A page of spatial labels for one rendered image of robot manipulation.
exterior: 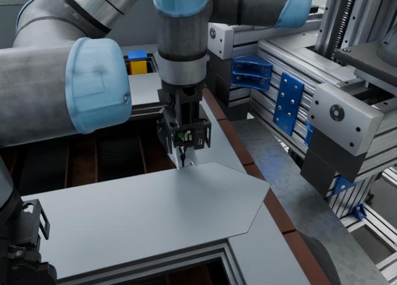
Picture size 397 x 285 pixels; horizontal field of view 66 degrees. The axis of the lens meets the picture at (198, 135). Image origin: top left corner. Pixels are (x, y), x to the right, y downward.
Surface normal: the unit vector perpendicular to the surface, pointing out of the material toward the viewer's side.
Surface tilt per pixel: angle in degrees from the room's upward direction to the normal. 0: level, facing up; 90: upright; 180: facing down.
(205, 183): 0
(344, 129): 90
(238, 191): 0
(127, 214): 0
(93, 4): 87
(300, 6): 85
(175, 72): 91
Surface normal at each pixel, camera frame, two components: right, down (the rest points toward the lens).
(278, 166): 0.02, -0.79
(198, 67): 0.65, 0.47
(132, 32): 0.27, 0.59
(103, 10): 0.55, 0.69
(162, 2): -0.63, 0.43
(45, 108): 0.36, 0.37
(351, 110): -0.89, 0.26
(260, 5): -0.18, 0.54
